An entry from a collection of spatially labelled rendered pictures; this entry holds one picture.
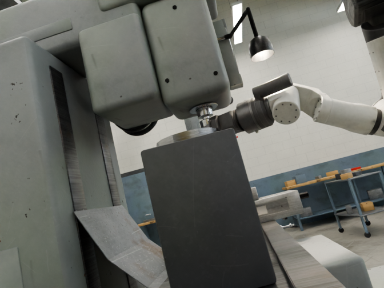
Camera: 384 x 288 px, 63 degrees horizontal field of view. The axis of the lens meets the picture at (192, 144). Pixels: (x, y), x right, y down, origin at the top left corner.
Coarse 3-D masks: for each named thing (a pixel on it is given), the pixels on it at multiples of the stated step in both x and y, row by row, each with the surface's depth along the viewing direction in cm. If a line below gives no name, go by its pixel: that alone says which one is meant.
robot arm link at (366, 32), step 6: (378, 6) 69; (366, 12) 70; (372, 12) 70; (378, 12) 70; (366, 18) 72; (372, 18) 72; (378, 18) 72; (366, 24) 75; (372, 24) 72; (378, 24) 72; (366, 30) 72; (372, 30) 71; (378, 30) 70; (366, 36) 73; (372, 36) 71; (378, 36) 70; (366, 42) 74
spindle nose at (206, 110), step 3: (198, 108) 90; (201, 108) 89; (204, 108) 89; (207, 108) 89; (210, 108) 90; (198, 111) 90; (201, 111) 89; (204, 111) 89; (207, 111) 89; (210, 111) 90; (198, 114) 90; (201, 114) 89; (204, 114) 89; (207, 114) 89; (210, 114) 90; (213, 114) 91; (198, 117) 90
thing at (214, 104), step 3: (204, 102) 88; (207, 102) 88; (210, 102) 88; (213, 102) 89; (216, 102) 90; (195, 105) 88; (198, 105) 88; (201, 105) 88; (204, 105) 88; (207, 105) 89; (210, 105) 90; (213, 105) 90; (216, 105) 91; (192, 108) 89; (195, 108) 89; (213, 108) 93; (189, 111) 91; (192, 111) 91; (195, 111) 93
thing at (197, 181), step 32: (160, 160) 38; (192, 160) 38; (224, 160) 38; (160, 192) 37; (192, 192) 37; (224, 192) 37; (160, 224) 37; (192, 224) 36; (224, 224) 36; (256, 224) 36; (192, 256) 36; (224, 256) 36; (256, 256) 36
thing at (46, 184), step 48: (0, 48) 79; (0, 96) 76; (48, 96) 80; (0, 144) 75; (48, 144) 75; (96, 144) 101; (0, 192) 73; (48, 192) 71; (96, 192) 92; (0, 240) 71; (48, 240) 69
